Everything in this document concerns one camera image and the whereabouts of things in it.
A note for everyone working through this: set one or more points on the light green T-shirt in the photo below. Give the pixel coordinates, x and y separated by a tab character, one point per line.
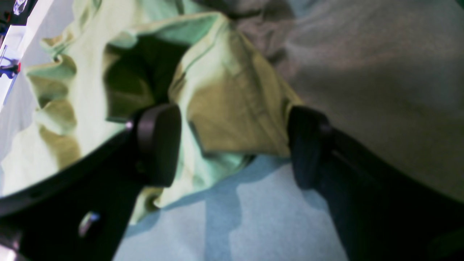
120	56

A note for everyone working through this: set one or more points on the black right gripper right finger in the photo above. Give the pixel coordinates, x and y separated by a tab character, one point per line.
379	213

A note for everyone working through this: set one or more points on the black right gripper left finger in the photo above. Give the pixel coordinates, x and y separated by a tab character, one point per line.
82	212

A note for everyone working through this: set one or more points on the grey-green table cloth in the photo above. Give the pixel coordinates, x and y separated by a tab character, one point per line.
387	73

